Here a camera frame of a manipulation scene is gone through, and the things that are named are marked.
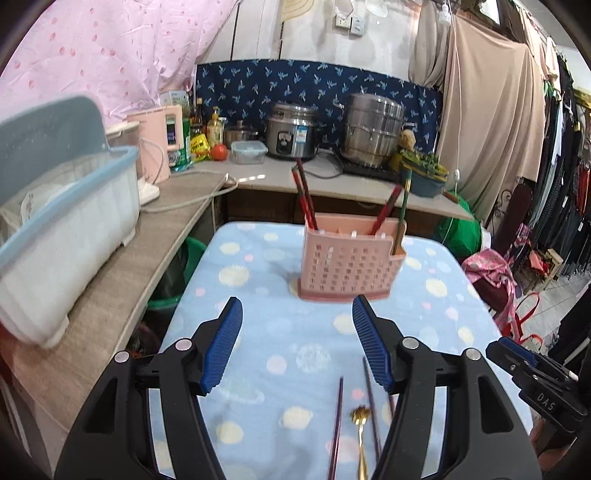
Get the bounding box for wooden counter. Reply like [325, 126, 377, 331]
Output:
[0, 159, 476, 416]

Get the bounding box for green plastic basin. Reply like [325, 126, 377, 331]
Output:
[148, 236, 207, 311]

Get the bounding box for glass container with blue lid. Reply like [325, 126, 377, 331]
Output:
[230, 140, 268, 165]

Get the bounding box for blue printed tablecloth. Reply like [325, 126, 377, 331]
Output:
[139, 222, 541, 480]

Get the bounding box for row of hanging clothes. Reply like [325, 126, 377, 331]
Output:
[525, 41, 591, 278]

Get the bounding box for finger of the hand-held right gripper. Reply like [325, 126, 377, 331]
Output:
[531, 351, 580, 384]
[485, 336, 539, 386]

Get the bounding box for pink floral bag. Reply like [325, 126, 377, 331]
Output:
[461, 246, 519, 320]

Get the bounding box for black induction cooker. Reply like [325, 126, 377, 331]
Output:
[331, 148, 403, 180]

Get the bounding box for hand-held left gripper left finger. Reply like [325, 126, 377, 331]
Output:
[54, 296, 243, 480]

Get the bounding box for steel rice cooker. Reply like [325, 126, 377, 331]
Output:
[265, 102, 320, 162]

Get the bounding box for dark sauce bottle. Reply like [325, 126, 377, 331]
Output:
[191, 97, 206, 136]

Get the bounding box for dark maroon chopstick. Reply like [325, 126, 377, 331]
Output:
[370, 185, 402, 233]
[326, 376, 345, 480]

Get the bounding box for brown chopstick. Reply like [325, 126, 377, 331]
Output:
[361, 356, 384, 464]

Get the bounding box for gold flower spoon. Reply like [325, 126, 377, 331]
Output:
[349, 405, 372, 480]

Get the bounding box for green chopstick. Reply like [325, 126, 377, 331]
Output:
[392, 175, 413, 256]

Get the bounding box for small lidded steel pot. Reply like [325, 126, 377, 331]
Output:
[223, 120, 260, 149]

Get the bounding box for white cord with switch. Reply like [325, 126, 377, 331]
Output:
[450, 9, 464, 182]

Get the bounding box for yellow oil bottle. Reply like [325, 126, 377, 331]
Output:
[206, 106, 227, 148]

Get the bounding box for grey and white dish rack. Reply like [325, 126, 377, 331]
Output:
[0, 95, 142, 350]

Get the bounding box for white wall socket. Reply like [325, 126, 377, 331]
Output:
[334, 14, 366, 36]

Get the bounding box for white power cable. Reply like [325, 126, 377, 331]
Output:
[144, 172, 239, 214]

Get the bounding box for blue leaf print cloth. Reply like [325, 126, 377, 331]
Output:
[194, 58, 445, 158]

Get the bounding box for pink dotted sheet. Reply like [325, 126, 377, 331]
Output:
[0, 0, 242, 136]

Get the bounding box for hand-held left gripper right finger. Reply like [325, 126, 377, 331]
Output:
[352, 295, 542, 480]

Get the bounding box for steel steamer pot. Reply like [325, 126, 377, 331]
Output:
[338, 92, 408, 169]

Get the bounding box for yellow packet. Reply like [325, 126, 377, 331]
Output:
[189, 134, 211, 162]

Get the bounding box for green plastic bag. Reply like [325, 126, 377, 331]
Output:
[436, 214, 484, 265]

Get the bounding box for red chopstick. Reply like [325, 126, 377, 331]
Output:
[290, 166, 315, 230]
[295, 158, 318, 230]

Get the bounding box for pink electric kettle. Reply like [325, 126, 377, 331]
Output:
[126, 104, 184, 186]

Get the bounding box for pink perforated utensil holder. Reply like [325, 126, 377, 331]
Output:
[298, 213, 408, 304]

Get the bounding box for blue basin with greens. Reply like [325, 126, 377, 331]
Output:
[397, 150, 450, 199]

